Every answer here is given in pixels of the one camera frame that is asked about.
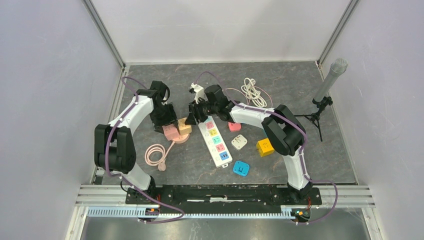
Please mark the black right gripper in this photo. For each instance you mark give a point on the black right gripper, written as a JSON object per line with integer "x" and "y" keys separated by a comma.
{"x": 194, "y": 113}

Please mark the white long power strip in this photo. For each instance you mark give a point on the white long power strip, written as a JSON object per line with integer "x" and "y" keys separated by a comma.
{"x": 215, "y": 143}

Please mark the grey microphone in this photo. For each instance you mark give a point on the grey microphone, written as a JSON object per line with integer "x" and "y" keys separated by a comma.
{"x": 337, "y": 68}

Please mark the blue plug adapter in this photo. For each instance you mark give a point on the blue plug adapter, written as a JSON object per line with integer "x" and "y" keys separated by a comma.
{"x": 241, "y": 168}

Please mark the pink plug adapter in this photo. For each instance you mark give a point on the pink plug adapter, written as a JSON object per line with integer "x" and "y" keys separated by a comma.
{"x": 234, "y": 127}

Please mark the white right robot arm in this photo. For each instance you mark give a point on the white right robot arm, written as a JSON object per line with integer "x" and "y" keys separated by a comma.
{"x": 286, "y": 134}

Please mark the black microphone tripod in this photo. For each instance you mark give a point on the black microphone tripod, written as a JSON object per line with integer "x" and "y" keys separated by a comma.
{"x": 314, "y": 117}

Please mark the orange cube socket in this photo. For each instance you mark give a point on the orange cube socket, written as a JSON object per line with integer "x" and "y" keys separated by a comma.
{"x": 184, "y": 128}

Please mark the yellow cube socket adapter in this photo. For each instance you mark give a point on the yellow cube socket adapter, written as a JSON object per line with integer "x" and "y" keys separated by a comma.
{"x": 264, "y": 147}

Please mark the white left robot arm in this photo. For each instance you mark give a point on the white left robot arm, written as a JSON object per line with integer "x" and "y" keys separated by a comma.
{"x": 114, "y": 148}

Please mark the pink round socket base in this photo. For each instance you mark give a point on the pink round socket base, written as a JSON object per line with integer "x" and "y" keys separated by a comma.
{"x": 181, "y": 138}

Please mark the pink round plug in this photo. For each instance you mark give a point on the pink round plug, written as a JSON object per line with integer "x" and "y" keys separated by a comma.
{"x": 162, "y": 166}

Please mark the pink cube socket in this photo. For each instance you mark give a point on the pink cube socket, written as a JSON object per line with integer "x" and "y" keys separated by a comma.
{"x": 170, "y": 132}

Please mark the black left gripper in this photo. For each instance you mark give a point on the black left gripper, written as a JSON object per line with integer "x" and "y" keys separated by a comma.
{"x": 170, "y": 118}

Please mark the white plug adapter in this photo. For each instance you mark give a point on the white plug adapter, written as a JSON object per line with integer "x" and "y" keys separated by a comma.
{"x": 239, "y": 142}

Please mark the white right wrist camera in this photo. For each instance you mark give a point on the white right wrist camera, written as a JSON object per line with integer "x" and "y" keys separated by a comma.
{"x": 198, "y": 92}

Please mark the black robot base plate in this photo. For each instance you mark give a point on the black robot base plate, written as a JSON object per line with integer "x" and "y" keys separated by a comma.
{"x": 223, "y": 199}

